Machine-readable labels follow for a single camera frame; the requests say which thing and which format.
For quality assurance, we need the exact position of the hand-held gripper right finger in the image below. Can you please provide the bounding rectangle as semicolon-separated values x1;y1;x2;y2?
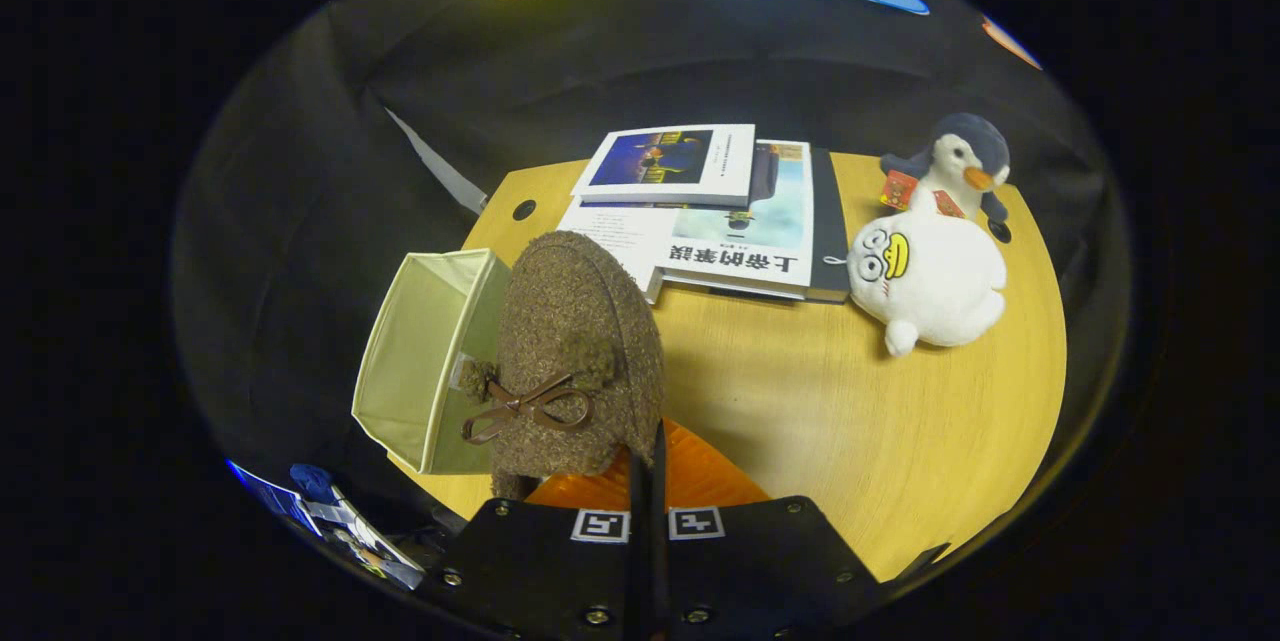
652;419;883;641

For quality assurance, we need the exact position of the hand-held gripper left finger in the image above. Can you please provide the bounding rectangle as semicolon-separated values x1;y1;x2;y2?
425;441;653;641

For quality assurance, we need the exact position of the green fabric storage box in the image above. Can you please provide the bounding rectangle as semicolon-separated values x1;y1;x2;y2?
352;248;516;476

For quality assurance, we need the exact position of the brown fuzzy shoe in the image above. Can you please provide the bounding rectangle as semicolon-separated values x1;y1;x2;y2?
459;230;667;504

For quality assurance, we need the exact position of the blue printed box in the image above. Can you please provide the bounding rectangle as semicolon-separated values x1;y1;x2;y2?
228;461;321;534

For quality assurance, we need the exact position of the white printed package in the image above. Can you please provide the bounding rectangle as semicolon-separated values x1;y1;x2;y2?
310;489;426;590

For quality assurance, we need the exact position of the blue crumpled cloth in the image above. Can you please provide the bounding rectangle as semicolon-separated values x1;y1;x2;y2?
290;464;341;504

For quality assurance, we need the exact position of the book with pale sky cover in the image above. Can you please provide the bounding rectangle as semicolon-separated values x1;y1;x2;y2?
655;139;814;302

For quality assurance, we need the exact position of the white round plush toy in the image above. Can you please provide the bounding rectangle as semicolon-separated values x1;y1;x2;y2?
847;211;1008;358

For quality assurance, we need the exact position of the book with blue photo cover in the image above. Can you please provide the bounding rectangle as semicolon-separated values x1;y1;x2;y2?
572;124;757;209

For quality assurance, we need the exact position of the navy white penguin plush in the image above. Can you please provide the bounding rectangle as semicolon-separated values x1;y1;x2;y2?
880;113;1011;224

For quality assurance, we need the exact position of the black backdrop cloth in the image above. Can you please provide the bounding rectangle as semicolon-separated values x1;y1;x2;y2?
172;0;1131;522

